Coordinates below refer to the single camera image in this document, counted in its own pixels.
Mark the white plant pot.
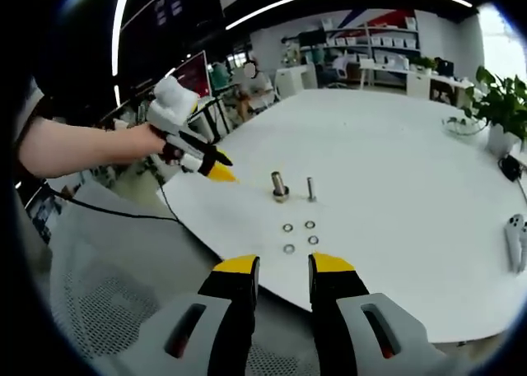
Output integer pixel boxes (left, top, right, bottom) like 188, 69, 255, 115
487, 123, 522, 157

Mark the small desk with black legs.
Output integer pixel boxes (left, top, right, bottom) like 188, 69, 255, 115
184, 95, 231, 146

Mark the large threaded steel stud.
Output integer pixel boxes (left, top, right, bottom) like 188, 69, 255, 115
270, 170, 290, 203

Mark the grey mesh chair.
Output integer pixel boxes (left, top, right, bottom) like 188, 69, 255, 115
44, 182, 326, 376

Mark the white shelf with bins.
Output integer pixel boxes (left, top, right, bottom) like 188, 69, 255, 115
323, 16, 421, 71

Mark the green potted plant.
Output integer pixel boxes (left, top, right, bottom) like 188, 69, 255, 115
460, 65, 527, 142

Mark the teal chair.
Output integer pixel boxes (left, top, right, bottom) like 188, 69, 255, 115
208, 62, 232, 90

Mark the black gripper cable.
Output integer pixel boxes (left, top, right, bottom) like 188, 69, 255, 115
40, 157, 184, 225

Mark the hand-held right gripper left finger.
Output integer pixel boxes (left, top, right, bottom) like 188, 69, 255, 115
123, 253, 261, 376

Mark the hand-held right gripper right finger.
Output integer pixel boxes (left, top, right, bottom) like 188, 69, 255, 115
307, 251, 458, 376

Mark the white cabinet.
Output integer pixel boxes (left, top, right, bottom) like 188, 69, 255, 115
274, 65, 318, 101

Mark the person's left hand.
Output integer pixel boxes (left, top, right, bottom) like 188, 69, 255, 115
138, 123, 184, 167

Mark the black power adapter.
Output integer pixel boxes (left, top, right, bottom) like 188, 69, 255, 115
497, 153, 523, 183

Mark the glass bowl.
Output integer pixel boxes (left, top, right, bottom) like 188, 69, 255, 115
441, 114, 489, 137

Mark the white handheld controller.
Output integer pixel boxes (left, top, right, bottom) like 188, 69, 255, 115
504, 213, 527, 274

